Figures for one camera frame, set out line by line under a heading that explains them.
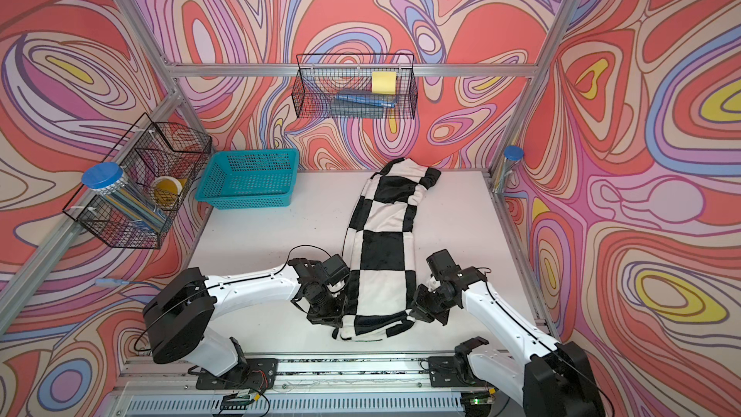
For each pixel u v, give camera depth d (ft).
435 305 2.25
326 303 2.27
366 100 2.90
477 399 2.33
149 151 2.64
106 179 1.86
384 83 2.96
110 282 2.25
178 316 1.43
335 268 2.23
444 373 2.40
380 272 2.98
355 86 3.20
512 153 3.34
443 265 2.18
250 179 3.90
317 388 2.36
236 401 2.36
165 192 2.56
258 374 2.40
